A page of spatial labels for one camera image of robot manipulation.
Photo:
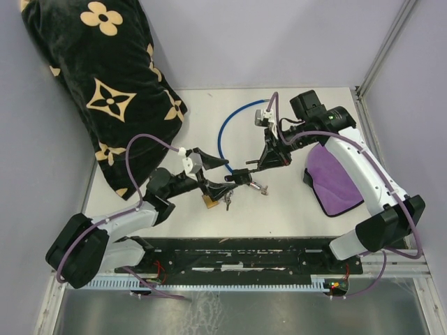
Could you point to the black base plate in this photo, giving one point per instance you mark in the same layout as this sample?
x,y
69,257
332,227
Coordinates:
x,y
225,261

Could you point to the aluminium frame rail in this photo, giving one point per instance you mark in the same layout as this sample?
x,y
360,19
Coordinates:
x,y
392,36

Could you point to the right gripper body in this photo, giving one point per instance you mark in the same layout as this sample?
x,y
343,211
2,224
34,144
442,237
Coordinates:
x,y
284,151

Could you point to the long-shackle brass padlock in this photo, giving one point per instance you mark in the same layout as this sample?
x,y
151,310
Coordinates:
x,y
209,202

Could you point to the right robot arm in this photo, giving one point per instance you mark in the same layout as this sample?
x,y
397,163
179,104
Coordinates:
x,y
393,212

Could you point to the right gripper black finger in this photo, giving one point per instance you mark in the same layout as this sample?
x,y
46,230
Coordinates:
x,y
270,142
272,159

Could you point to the long padlock keys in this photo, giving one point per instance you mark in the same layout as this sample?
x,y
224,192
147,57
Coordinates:
x,y
228,199

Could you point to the purple cloth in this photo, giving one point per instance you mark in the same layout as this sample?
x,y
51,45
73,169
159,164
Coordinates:
x,y
332,186

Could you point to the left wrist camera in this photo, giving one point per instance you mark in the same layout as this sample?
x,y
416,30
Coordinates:
x,y
192,161

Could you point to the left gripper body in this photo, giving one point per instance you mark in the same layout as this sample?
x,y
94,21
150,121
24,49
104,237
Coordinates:
x,y
200,179

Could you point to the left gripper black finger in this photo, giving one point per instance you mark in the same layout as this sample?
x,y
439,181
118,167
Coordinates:
x,y
210,162
216,191

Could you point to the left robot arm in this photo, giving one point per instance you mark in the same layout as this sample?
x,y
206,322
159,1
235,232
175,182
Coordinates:
x,y
88,246

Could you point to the black floral plush pillow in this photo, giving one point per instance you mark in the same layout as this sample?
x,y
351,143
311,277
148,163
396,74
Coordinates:
x,y
102,54

